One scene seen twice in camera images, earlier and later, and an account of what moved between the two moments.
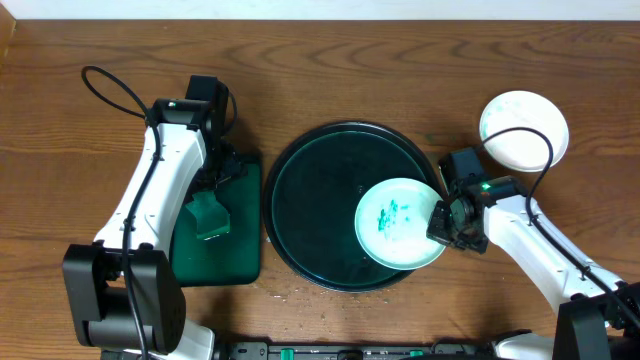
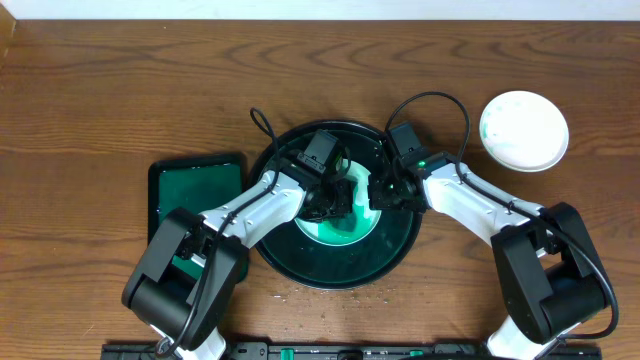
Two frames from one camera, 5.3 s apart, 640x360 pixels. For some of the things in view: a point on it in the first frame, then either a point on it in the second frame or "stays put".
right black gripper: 436,229 → 414,205
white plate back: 522,150 stays put
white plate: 392,222 → 350,227
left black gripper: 215,179 → 329,201
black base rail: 355,351 stays put
